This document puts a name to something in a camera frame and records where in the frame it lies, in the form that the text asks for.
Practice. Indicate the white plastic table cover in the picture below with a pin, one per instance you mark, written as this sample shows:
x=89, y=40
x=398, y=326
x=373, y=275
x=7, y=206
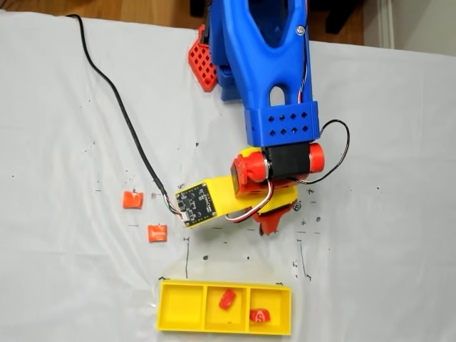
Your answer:
x=374, y=142

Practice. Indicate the yellow three-compartment box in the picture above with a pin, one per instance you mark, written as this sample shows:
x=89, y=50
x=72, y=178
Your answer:
x=181, y=306

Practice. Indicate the red candy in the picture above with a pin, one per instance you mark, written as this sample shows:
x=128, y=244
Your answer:
x=259, y=316
x=227, y=300

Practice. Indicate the camera board in yellow mount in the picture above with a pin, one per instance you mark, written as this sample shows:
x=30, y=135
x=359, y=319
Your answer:
x=196, y=204

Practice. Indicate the white wall baseboard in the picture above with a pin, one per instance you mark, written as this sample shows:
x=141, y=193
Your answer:
x=384, y=21

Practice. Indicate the orange candy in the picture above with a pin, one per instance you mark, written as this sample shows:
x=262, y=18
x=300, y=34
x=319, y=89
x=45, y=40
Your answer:
x=133, y=200
x=157, y=234

